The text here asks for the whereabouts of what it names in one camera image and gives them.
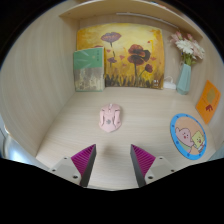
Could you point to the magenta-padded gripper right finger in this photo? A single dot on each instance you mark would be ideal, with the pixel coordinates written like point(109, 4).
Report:
point(144, 160)

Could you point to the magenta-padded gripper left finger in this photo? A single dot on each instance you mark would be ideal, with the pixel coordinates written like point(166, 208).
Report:
point(82, 159)

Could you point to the pink computer mouse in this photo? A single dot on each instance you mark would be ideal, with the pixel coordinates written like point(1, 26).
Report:
point(110, 117)

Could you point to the round cartoon-print mouse pad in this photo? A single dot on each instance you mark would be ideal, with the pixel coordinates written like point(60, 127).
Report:
point(187, 136)

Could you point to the white power strip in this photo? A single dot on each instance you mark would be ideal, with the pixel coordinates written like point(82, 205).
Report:
point(169, 85)

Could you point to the orange book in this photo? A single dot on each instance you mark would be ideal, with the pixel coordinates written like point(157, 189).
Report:
point(209, 101)

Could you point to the pale teal faceted vase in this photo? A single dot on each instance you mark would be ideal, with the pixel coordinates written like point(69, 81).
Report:
point(183, 80)

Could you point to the green and beige book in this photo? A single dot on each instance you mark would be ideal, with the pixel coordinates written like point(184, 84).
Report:
point(88, 70)

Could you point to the yellow poppy flower painting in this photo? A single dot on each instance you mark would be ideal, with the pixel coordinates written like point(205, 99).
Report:
point(133, 56)

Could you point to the pink and white flower bouquet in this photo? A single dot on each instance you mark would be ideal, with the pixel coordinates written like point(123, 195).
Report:
point(187, 47)

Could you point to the white light bar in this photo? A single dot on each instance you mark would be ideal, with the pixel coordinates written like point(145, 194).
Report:
point(150, 17)

